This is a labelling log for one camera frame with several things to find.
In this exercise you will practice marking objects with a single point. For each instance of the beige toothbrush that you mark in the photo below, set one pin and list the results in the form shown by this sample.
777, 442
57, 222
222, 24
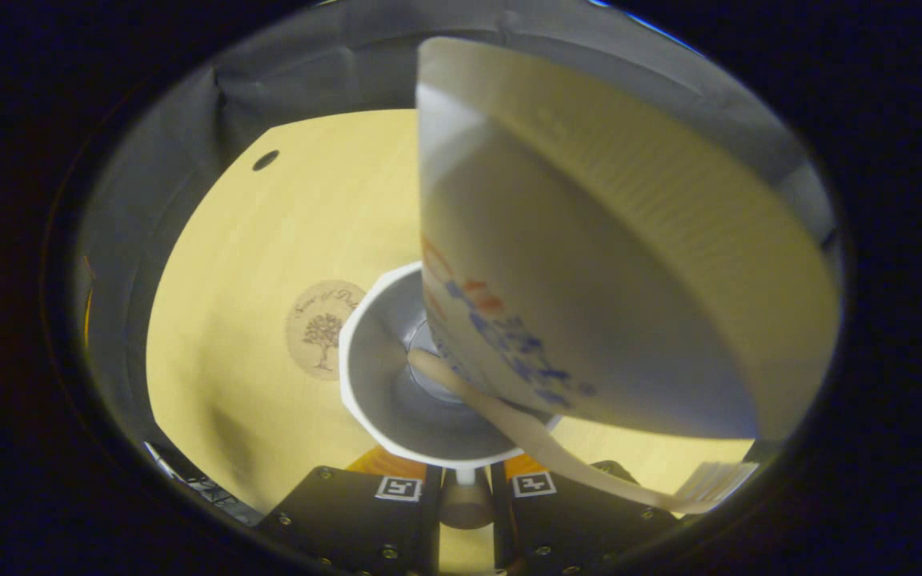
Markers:
541, 444

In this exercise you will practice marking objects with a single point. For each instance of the round wooden coaster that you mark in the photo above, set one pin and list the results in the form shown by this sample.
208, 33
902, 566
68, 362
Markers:
317, 328

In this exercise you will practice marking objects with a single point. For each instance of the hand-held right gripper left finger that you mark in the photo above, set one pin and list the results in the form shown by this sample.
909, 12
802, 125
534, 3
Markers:
429, 520

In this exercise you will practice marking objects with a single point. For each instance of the light wooden desktop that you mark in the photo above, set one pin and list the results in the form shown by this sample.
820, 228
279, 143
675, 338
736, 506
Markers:
309, 208

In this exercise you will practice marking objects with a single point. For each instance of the white toothpaste tube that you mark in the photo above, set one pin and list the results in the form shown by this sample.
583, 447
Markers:
589, 240

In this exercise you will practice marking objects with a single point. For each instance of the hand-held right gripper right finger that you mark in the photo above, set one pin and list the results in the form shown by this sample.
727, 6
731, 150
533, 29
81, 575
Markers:
501, 528

